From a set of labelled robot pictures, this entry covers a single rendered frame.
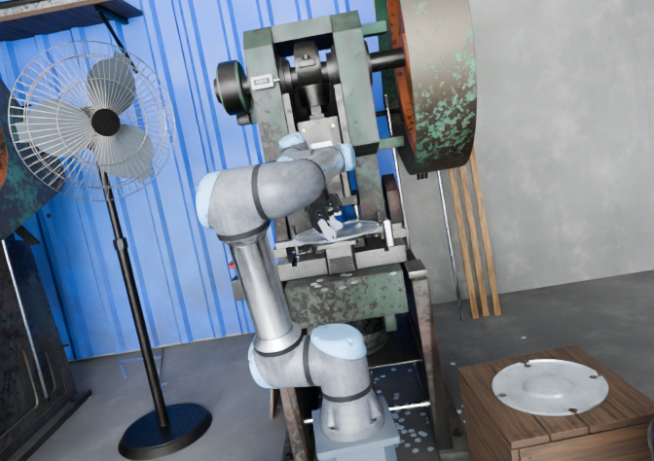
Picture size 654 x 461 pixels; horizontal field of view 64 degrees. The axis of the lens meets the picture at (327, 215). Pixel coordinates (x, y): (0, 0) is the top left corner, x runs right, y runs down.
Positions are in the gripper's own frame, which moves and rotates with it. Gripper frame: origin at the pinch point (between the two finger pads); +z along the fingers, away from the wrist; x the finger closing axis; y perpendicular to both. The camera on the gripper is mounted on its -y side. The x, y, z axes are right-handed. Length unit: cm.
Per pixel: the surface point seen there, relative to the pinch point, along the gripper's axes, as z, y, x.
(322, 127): -27.5, -10.3, 25.4
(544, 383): 46, 58, -1
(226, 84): -53, -31, 12
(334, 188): -8.6, -7.7, 16.8
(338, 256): 10.3, -5.2, 3.7
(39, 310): 11, -160, -53
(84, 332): 54, -214, -31
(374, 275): 17.8, 6.8, 4.2
